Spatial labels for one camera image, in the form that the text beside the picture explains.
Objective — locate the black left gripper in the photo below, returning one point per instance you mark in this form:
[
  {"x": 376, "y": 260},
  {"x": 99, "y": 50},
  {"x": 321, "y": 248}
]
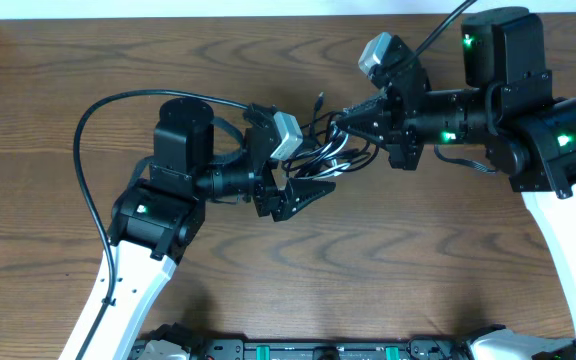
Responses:
[{"x": 264, "y": 195}]

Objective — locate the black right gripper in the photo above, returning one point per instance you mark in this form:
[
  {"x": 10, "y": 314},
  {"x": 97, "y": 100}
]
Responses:
[{"x": 392, "y": 126}]

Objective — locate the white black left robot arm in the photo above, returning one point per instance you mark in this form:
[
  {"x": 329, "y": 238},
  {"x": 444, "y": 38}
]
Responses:
[{"x": 197, "y": 158}]

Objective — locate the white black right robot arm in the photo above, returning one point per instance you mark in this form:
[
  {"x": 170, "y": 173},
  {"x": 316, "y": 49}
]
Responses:
[{"x": 508, "y": 108}]

